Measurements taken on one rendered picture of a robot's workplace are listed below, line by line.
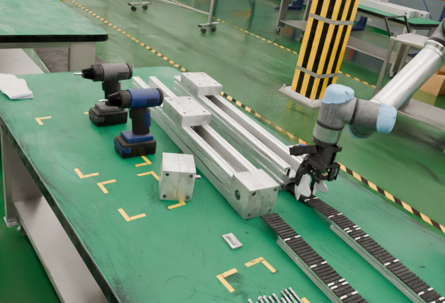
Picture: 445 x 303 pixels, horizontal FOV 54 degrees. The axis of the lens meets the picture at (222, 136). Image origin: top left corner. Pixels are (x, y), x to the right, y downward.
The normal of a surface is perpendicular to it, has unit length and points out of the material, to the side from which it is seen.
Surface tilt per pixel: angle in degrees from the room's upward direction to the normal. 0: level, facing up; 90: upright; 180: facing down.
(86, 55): 90
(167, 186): 90
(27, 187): 90
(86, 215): 0
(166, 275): 0
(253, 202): 90
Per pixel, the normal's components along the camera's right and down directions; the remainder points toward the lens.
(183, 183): 0.14, 0.45
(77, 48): 0.59, 0.44
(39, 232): 0.16, -0.89
